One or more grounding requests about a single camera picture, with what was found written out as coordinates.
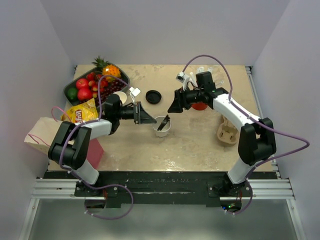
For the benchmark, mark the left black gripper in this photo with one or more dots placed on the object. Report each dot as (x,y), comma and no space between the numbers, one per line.
(142,117)

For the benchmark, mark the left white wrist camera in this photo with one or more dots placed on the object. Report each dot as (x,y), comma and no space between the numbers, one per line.
(134,92)

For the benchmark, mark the white paper cup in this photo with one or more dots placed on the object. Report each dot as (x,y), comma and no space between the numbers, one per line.
(122,96)
(165,130)

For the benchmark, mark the grey fruit tray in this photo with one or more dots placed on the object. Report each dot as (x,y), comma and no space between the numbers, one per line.
(92,84)

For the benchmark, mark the purple grape bunch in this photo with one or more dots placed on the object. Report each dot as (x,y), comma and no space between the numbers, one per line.
(107,88)

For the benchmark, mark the red straw holder cup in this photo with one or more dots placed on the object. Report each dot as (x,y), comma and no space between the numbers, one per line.
(199,106)

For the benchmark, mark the yellow chips bag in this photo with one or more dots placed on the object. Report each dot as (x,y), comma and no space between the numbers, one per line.
(80,113)

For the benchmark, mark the white wrapped straws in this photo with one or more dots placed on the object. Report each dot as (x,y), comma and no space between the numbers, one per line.
(217,78)

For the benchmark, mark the red apple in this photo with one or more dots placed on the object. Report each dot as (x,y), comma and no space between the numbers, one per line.
(82,83)
(84,94)

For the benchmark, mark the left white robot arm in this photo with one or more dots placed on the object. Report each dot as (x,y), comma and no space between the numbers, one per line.
(70,145)

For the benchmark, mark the brown paper bag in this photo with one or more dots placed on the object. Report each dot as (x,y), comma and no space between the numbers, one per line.
(43,132)

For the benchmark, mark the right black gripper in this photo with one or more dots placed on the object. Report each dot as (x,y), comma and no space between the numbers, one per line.
(180,102)

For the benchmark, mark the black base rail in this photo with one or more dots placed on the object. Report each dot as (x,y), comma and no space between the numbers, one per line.
(115,188)

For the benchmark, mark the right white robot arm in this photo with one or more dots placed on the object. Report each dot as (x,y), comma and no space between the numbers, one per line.
(256,139)

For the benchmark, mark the black cup lid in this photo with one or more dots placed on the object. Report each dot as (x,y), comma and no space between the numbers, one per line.
(163,123)
(153,97)

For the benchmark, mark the green lime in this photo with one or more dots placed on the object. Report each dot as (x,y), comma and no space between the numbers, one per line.
(72,94)

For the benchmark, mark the cardboard cup carrier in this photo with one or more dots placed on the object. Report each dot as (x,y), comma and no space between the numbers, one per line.
(227,133)

